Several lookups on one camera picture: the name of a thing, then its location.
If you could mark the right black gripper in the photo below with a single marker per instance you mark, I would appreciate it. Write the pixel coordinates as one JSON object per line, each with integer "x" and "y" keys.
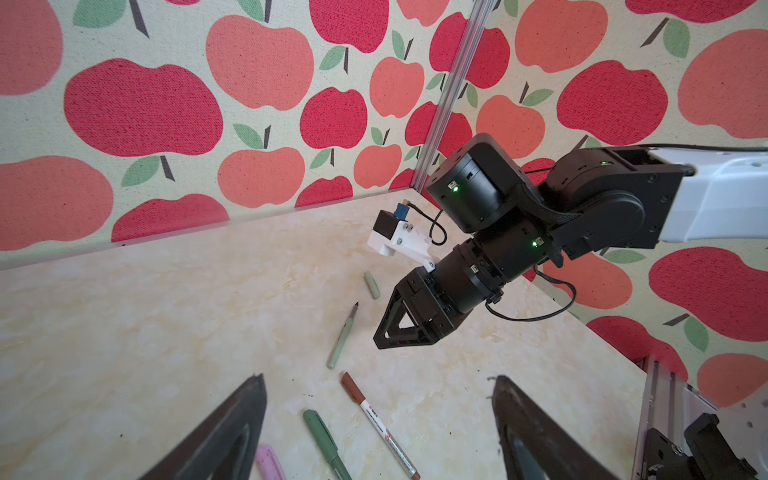
{"x": 425, "y": 307}

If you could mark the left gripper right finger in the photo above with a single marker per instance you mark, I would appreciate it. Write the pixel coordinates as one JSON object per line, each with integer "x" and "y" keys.
{"x": 532, "y": 444}

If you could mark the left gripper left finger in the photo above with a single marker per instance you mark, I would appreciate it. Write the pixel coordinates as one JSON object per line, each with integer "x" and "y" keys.
{"x": 223, "y": 445}

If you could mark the pink pen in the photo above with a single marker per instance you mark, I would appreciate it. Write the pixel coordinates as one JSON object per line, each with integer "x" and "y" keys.
{"x": 268, "y": 464}

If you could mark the white pen black print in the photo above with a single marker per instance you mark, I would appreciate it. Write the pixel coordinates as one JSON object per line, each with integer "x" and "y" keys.
{"x": 392, "y": 444}

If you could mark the dark green pen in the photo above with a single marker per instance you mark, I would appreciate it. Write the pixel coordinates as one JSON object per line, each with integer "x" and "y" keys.
{"x": 326, "y": 443}

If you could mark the brown pen cap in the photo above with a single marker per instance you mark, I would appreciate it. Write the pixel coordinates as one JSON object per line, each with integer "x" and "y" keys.
{"x": 352, "y": 389}

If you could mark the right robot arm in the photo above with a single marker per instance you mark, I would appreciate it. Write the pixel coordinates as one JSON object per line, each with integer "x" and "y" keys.
{"x": 592, "y": 199}

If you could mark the grey-green pen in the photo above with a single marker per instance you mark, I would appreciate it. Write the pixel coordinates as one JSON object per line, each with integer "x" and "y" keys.
{"x": 339, "y": 344}

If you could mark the grey-green pen cap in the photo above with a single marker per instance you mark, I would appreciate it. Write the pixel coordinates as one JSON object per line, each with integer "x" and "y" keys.
{"x": 372, "y": 285}

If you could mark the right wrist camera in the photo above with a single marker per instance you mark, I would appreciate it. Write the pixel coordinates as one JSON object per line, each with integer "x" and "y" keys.
{"x": 392, "y": 233}

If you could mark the aluminium front rail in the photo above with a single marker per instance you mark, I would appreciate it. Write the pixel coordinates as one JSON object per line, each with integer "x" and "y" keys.
{"x": 669, "y": 404}

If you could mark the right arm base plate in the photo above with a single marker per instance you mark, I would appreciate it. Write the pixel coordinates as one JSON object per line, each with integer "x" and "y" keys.
{"x": 711, "y": 456}

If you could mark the right aluminium corner post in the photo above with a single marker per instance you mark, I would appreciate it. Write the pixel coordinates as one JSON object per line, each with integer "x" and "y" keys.
{"x": 454, "y": 81}

